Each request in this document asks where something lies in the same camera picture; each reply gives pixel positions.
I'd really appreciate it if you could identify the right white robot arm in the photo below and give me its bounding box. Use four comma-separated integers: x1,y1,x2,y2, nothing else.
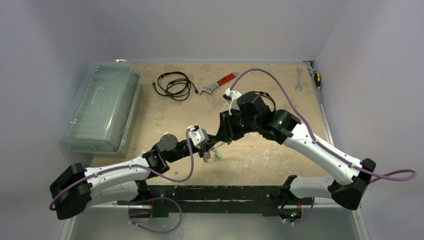
215,89,376,210

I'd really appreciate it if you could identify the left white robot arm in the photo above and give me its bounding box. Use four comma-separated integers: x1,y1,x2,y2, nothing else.
48,129,218,220

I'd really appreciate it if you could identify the blue key tag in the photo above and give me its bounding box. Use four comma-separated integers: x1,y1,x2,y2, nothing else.
203,152,211,163

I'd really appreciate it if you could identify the green key tag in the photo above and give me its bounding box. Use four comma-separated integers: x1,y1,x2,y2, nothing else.
213,149,222,160

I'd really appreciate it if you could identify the silver open-end wrench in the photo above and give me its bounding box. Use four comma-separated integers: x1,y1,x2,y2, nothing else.
294,67,303,92

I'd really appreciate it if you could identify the yellow black screwdriver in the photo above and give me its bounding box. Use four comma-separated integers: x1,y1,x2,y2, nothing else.
306,61,322,104

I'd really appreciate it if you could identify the clear plastic storage box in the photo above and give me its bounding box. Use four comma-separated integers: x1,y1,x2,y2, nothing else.
61,61,142,155

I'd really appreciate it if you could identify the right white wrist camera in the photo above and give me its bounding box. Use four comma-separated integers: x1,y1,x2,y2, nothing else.
223,88,242,116

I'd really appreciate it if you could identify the coiled black cable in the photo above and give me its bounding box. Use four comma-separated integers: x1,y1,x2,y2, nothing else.
255,91,277,112

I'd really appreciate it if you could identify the red handled adjustable wrench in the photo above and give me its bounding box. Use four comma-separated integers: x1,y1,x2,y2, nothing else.
197,72,238,95

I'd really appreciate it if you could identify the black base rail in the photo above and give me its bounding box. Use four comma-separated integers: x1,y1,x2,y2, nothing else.
117,185,312,218

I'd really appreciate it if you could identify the tangled black cable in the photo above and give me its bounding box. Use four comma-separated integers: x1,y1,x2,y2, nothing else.
151,71,200,102

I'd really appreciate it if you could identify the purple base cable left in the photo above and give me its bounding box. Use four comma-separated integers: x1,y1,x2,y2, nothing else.
127,197,184,235

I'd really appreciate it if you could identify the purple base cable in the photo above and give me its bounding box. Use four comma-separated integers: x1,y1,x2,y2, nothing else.
127,197,184,235
281,198,316,227

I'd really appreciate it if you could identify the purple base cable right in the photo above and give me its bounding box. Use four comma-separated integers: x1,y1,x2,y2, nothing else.
281,198,316,227

